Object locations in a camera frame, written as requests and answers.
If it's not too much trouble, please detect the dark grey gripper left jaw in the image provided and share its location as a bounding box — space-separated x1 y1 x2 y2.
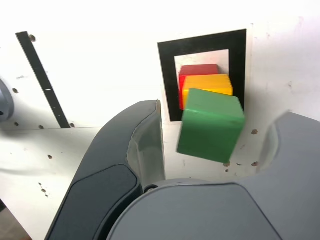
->
44 99 167 240

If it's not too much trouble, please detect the black tape square outline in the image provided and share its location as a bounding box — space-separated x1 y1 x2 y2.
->
157 28 248 123

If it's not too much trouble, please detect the green cube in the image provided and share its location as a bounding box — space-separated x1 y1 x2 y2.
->
176 87 246 163

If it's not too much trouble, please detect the black tape strip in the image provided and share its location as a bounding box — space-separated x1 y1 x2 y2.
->
15 31 72 129

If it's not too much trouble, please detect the yellow cube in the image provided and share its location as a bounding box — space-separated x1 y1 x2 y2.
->
181 73 234 111

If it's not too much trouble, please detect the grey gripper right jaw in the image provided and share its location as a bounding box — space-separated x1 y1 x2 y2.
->
106 111 320 240

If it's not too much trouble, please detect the red cube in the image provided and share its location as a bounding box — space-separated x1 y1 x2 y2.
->
178 64 220 110

